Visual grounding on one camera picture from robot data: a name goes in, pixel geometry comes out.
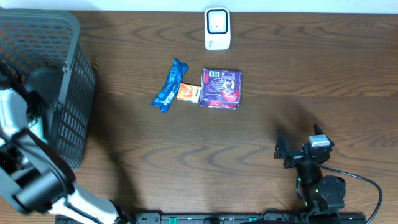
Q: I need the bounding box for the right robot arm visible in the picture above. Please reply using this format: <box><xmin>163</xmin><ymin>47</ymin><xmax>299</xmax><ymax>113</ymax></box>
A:
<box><xmin>274</xmin><ymin>124</ymin><xmax>346</xmax><ymax>223</ymax></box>

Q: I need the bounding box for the orange Kleenex tissue pack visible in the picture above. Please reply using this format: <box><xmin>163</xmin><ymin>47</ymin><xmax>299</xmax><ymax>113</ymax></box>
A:
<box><xmin>177</xmin><ymin>83</ymin><xmax>201</xmax><ymax>104</ymax></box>

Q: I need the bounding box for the teal wet wipes pack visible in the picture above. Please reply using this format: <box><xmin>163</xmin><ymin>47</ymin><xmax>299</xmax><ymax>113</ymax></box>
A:
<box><xmin>29</xmin><ymin>117</ymin><xmax>48</xmax><ymax>143</ymax></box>

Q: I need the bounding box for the left black cable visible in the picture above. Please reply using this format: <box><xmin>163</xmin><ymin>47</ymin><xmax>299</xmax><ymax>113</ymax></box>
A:
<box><xmin>0</xmin><ymin>130</ymin><xmax>103</xmax><ymax>224</ymax></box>

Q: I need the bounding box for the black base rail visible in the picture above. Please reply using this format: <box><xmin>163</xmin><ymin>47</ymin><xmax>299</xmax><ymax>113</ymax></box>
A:
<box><xmin>55</xmin><ymin>212</ymin><xmax>368</xmax><ymax>224</ymax></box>

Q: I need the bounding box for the blue snack wrapper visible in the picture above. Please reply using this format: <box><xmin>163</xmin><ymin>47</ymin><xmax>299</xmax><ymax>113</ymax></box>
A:
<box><xmin>151</xmin><ymin>58</ymin><xmax>189</xmax><ymax>113</ymax></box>

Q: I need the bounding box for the purple Carefree pad pack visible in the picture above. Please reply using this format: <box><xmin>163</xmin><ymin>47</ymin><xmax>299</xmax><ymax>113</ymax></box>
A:
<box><xmin>199</xmin><ymin>68</ymin><xmax>243</xmax><ymax>110</ymax></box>

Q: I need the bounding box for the grey plastic mesh basket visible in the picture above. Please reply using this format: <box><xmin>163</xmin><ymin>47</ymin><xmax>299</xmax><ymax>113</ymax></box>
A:
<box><xmin>1</xmin><ymin>9</ymin><xmax>96</xmax><ymax>169</ymax></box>

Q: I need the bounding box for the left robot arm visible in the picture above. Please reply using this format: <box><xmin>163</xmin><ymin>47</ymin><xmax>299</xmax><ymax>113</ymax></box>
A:
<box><xmin>1</xmin><ymin>63</ymin><xmax>136</xmax><ymax>223</ymax></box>

